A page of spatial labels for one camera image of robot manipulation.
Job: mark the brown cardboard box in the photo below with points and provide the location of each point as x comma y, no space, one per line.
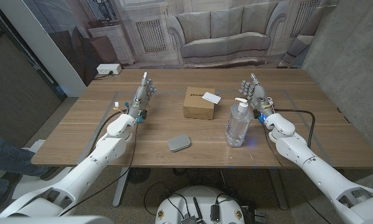
197,107

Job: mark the printed living room backdrop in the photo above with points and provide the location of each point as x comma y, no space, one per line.
230,43

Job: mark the clear pump bottle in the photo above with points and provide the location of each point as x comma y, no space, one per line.
237,126

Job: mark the white power strip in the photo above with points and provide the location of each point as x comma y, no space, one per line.
108,68

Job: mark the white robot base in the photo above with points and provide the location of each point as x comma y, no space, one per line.
199,202

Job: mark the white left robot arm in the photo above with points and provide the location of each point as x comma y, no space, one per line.
93,165

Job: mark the white robot chest shell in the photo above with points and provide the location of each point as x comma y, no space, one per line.
49,220

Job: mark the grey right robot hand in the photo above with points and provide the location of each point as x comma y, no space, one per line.
258,95

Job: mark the flat grey tin can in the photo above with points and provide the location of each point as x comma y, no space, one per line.
179,142

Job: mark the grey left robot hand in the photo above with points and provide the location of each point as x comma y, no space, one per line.
140,98

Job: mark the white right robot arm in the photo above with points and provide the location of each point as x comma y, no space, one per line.
314,168

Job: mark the white card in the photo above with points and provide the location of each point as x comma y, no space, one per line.
212,98

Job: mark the black round floor disc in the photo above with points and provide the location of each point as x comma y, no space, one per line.
139,175

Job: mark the person's leg in jeans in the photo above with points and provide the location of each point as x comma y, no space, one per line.
6,158

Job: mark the black adapter on base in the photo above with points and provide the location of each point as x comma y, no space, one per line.
214,213

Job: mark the white table leg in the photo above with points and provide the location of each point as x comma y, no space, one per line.
121,186
278,189

